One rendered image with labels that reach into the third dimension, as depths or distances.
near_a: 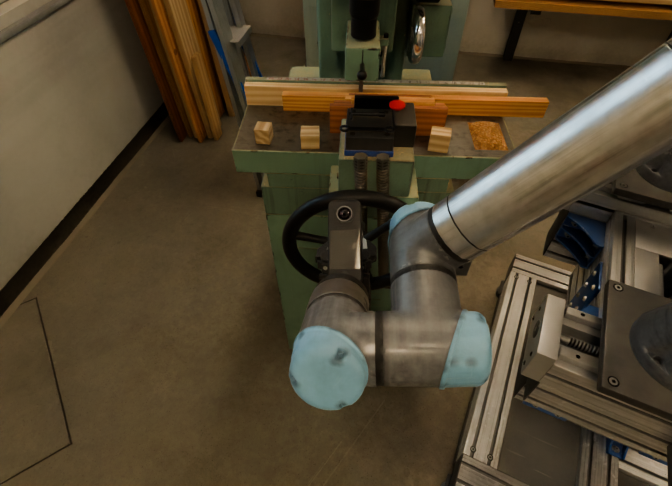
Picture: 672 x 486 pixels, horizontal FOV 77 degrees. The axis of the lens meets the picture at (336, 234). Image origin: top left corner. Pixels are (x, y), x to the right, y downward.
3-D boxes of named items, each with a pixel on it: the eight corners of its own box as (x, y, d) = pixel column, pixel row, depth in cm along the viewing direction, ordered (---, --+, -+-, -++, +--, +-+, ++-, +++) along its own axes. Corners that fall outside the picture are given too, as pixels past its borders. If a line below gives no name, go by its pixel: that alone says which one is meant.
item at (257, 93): (246, 105, 101) (243, 85, 97) (248, 100, 102) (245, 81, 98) (502, 112, 99) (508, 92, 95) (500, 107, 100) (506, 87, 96)
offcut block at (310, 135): (319, 138, 92) (319, 125, 89) (319, 149, 89) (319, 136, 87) (301, 138, 92) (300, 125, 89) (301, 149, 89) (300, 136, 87)
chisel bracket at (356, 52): (344, 87, 90) (345, 47, 83) (346, 56, 99) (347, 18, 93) (379, 88, 89) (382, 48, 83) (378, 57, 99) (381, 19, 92)
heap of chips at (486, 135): (474, 149, 89) (477, 142, 88) (467, 122, 96) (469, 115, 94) (508, 150, 89) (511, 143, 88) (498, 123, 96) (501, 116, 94)
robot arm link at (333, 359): (376, 419, 40) (286, 416, 41) (377, 350, 50) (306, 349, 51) (374, 347, 37) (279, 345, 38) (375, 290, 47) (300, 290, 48)
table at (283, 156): (225, 202, 87) (219, 179, 83) (252, 118, 108) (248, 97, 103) (523, 212, 85) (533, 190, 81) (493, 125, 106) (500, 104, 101)
